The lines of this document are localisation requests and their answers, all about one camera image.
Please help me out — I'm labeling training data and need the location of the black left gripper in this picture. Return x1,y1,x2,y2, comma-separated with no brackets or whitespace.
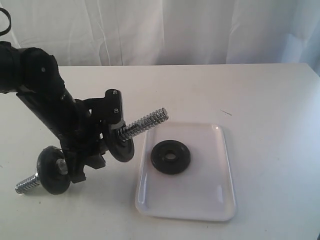
16,86,124,183

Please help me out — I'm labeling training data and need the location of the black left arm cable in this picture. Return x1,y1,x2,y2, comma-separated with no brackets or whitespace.
0,7,12,36

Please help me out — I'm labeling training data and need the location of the black weight plate nut end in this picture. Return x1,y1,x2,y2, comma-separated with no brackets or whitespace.
36,145,71,195

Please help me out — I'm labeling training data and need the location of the chrome threaded dumbbell bar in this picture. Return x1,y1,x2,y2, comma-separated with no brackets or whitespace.
15,108,169,194

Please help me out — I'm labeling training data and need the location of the white backdrop curtain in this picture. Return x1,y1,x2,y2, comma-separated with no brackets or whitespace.
0,0,320,73

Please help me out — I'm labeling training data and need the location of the white rectangular plastic tray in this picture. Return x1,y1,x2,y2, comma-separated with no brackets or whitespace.
135,122,237,222

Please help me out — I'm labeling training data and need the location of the black weight plate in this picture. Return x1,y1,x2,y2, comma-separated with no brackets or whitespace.
150,140,191,175

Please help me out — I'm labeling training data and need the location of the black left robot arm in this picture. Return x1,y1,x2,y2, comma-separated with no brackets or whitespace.
0,41,123,183

